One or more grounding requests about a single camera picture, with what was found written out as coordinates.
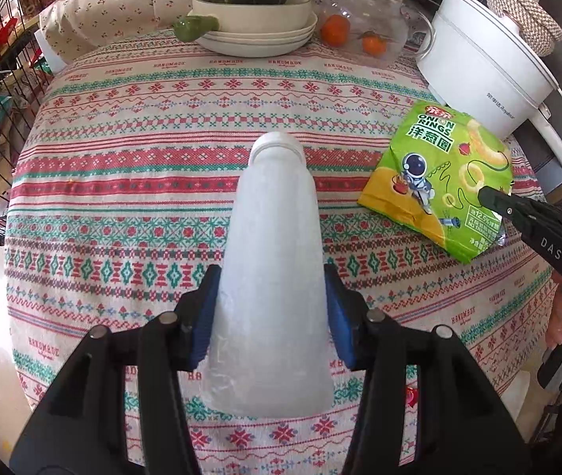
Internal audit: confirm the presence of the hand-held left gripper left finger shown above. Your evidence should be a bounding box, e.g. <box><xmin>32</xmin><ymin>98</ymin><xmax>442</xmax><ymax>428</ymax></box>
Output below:
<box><xmin>10</xmin><ymin>263</ymin><xmax>222</xmax><ymax>475</ymax></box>

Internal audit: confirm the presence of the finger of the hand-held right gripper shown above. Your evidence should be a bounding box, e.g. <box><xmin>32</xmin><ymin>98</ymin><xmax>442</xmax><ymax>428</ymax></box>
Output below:
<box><xmin>476</xmin><ymin>184</ymin><xmax>527</xmax><ymax>220</ymax></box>

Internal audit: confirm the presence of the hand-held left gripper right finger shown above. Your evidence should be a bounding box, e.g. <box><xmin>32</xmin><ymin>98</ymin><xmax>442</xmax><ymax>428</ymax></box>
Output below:
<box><xmin>324</xmin><ymin>263</ymin><xmax>531</xmax><ymax>475</ymax></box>

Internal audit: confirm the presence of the green snack packet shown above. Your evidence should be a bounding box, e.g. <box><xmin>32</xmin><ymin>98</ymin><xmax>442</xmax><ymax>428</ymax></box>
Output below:
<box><xmin>358</xmin><ymin>100</ymin><xmax>514</xmax><ymax>264</ymax></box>

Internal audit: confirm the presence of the white plastic tube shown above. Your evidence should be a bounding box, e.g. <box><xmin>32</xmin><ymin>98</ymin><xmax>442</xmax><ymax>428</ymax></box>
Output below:
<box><xmin>201</xmin><ymin>131</ymin><xmax>336</xmax><ymax>416</ymax></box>

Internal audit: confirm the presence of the white electric cooking pot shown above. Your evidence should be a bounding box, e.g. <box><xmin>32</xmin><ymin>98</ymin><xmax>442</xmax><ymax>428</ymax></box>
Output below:
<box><xmin>415</xmin><ymin>0</ymin><xmax>562</xmax><ymax>169</ymax></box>

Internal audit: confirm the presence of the patterned tablecloth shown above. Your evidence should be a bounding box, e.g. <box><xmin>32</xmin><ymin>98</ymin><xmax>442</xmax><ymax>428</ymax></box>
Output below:
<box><xmin>4</xmin><ymin>30</ymin><xmax>562</xmax><ymax>475</ymax></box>

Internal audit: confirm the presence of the woven basket with lid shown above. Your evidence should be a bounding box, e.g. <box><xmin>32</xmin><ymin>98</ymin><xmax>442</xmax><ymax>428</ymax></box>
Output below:
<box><xmin>486</xmin><ymin>0</ymin><xmax>562</xmax><ymax>57</ymax></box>

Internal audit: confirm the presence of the small orange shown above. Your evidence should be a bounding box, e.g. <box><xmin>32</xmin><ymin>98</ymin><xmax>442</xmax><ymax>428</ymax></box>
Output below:
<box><xmin>320</xmin><ymin>14</ymin><xmax>351</xmax><ymax>46</ymax></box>
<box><xmin>362</xmin><ymin>31</ymin><xmax>389</xmax><ymax>56</ymax></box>

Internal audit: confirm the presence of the glass teapot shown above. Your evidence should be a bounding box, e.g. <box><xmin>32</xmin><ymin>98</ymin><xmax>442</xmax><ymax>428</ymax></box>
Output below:
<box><xmin>313</xmin><ymin>0</ymin><xmax>435</xmax><ymax>67</ymax></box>

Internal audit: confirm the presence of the white plate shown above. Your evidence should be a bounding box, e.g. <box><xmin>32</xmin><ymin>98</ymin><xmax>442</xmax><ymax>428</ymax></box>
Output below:
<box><xmin>187</xmin><ymin>10</ymin><xmax>318</xmax><ymax>46</ymax></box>
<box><xmin>197</xmin><ymin>30</ymin><xmax>318</xmax><ymax>58</ymax></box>

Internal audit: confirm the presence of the green ceramic piece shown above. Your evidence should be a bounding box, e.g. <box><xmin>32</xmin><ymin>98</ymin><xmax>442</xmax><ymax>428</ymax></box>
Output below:
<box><xmin>173</xmin><ymin>15</ymin><xmax>220</xmax><ymax>42</ymax></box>

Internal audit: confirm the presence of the cream ceramic bowl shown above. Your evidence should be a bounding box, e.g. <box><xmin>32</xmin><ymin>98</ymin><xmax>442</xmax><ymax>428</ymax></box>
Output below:
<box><xmin>192</xmin><ymin>0</ymin><xmax>312</xmax><ymax>34</ymax></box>

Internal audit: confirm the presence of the floral cloth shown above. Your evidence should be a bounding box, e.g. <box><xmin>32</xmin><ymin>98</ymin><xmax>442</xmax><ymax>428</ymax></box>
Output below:
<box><xmin>38</xmin><ymin>0</ymin><xmax>242</xmax><ymax>65</ymax></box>

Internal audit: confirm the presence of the black wire rack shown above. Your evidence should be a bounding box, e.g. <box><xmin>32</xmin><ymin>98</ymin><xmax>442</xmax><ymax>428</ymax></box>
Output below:
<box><xmin>0</xmin><ymin>0</ymin><xmax>54</xmax><ymax>251</ymax></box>

